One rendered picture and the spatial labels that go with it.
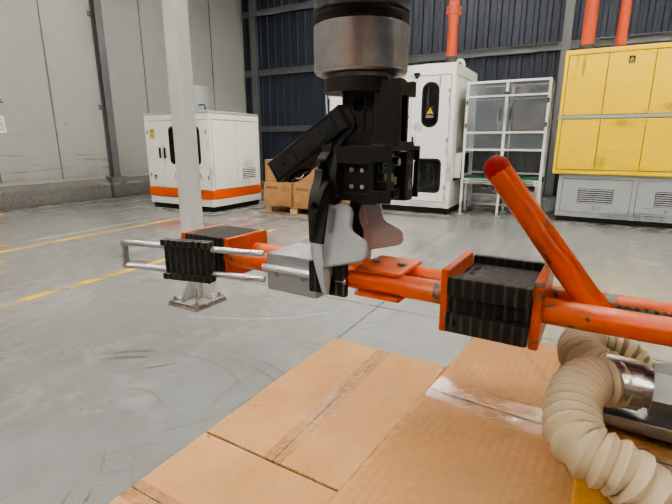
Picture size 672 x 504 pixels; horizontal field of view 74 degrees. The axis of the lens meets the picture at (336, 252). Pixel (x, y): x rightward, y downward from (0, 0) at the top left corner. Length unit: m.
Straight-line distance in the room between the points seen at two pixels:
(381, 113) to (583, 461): 0.31
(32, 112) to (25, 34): 1.36
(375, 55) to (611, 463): 0.35
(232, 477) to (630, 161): 7.18
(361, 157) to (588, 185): 7.35
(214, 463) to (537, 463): 0.76
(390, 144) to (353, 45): 0.09
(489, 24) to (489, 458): 11.10
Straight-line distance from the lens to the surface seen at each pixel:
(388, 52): 0.43
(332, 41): 0.43
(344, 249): 0.43
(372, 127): 0.44
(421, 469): 0.42
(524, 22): 11.23
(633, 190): 7.76
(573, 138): 7.65
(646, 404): 0.45
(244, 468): 1.06
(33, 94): 10.40
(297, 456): 1.07
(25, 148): 10.24
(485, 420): 0.49
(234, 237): 0.56
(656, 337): 0.41
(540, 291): 0.39
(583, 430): 0.36
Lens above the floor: 1.21
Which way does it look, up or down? 14 degrees down
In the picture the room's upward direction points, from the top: straight up
